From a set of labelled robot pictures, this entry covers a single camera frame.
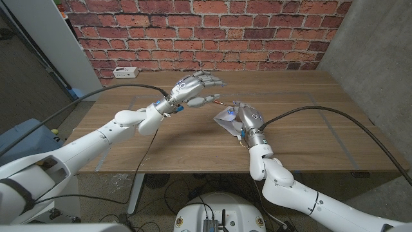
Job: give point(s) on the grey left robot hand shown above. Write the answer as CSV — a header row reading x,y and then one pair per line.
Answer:
x,y
190,90

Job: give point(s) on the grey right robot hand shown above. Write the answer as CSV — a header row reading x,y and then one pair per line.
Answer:
x,y
251,120

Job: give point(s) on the white receipt paper strip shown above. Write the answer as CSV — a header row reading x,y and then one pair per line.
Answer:
x,y
228,124

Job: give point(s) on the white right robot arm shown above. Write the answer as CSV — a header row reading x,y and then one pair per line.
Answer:
x,y
289,190

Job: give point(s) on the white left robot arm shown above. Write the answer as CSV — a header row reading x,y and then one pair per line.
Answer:
x,y
80,151

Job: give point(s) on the printed red brick backdrop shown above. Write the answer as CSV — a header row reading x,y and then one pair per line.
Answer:
x,y
209,32

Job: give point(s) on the white power strip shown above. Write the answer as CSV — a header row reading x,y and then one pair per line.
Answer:
x,y
125,72

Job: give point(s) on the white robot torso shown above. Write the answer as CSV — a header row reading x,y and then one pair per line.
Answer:
x,y
222,206

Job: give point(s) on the black power adapter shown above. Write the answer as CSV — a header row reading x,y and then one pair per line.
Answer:
x,y
286,226

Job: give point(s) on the white table leg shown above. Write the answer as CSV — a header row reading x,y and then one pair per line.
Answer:
x,y
135,193

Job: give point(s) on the small yellow green ball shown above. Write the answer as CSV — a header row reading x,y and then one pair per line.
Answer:
x,y
55,131

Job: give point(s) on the white upright panel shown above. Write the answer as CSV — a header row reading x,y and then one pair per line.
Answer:
x,y
48,32

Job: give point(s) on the blue plastic bin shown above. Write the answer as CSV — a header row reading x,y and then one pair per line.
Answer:
x,y
25,138

